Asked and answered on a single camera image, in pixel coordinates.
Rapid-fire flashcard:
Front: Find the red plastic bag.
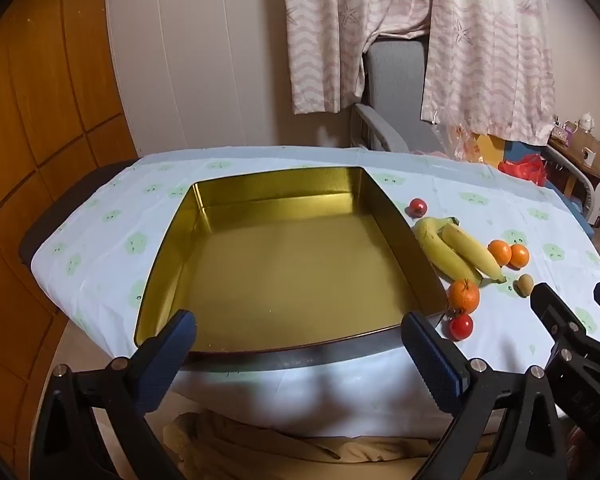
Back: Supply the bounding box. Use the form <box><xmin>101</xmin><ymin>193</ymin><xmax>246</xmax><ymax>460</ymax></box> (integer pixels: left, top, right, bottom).
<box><xmin>497</xmin><ymin>154</ymin><xmax>549</xmax><ymax>187</ymax></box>

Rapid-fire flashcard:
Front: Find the yellow box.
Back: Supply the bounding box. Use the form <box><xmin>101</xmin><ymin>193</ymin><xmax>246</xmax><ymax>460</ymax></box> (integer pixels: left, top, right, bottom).
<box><xmin>472</xmin><ymin>132</ymin><xmax>507</xmax><ymax>167</ymax></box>

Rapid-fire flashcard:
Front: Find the beige cloth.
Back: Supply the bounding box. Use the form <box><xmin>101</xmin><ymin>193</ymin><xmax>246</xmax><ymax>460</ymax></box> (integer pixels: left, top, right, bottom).
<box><xmin>162</xmin><ymin>409</ymin><xmax>486</xmax><ymax>480</ymax></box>

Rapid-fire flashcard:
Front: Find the wooden side desk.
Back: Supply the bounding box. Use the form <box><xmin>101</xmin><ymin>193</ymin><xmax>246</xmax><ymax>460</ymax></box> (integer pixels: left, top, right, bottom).
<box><xmin>547</xmin><ymin>132</ymin><xmax>600</xmax><ymax>202</ymax></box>

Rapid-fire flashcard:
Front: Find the grey chair with blue seat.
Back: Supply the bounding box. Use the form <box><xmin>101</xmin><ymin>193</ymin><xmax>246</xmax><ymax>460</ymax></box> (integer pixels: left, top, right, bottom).
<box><xmin>504</xmin><ymin>139</ymin><xmax>600</xmax><ymax>231</ymax></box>

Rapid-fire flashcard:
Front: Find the yellow banana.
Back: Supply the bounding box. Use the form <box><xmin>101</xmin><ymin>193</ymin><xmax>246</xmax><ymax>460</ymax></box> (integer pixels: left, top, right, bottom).
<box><xmin>412</xmin><ymin>217</ymin><xmax>484</xmax><ymax>287</ymax></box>
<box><xmin>440</xmin><ymin>223</ymin><xmax>507</xmax><ymax>284</ymax></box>

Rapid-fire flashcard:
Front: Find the green printed white tablecloth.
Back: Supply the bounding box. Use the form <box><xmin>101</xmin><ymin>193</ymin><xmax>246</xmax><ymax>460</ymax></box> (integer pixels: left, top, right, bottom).
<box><xmin>32</xmin><ymin>146</ymin><xmax>600</xmax><ymax>438</ymax></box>

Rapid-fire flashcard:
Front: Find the clear printed plastic bag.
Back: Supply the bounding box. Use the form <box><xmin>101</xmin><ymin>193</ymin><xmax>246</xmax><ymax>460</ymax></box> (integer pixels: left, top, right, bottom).
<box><xmin>432</xmin><ymin>122</ymin><xmax>482</xmax><ymax>164</ymax></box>

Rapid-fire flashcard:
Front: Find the gold metal tin tray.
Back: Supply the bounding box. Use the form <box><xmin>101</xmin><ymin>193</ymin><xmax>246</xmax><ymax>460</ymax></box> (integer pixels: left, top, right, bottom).
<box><xmin>132</xmin><ymin>166</ymin><xmax>451</xmax><ymax>356</ymax></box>

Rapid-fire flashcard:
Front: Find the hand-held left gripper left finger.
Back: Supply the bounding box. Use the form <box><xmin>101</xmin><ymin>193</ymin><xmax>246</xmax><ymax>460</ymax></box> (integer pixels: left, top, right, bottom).
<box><xmin>30</xmin><ymin>309</ymin><xmax>198</xmax><ymax>480</ymax></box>

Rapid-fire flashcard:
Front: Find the grey armchair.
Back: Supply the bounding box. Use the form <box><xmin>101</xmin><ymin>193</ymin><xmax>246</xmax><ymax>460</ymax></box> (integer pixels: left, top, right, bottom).
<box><xmin>351</xmin><ymin>37</ymin><xmax>447</xmax><ymax>154</ymax></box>

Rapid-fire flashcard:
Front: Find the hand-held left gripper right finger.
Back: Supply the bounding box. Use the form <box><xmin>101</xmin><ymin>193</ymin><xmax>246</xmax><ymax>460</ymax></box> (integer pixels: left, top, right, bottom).
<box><xmin>401</xmin><ymin>311</ymin><xmax>568</xmax><ymax>480</ymax></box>

